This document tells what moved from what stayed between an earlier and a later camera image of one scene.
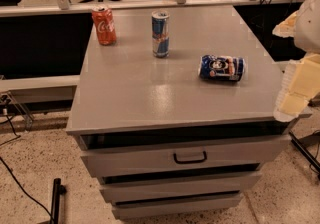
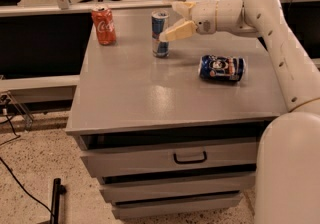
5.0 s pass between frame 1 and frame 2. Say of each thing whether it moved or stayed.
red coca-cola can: stayed
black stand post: stayed
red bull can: stayed
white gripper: moved
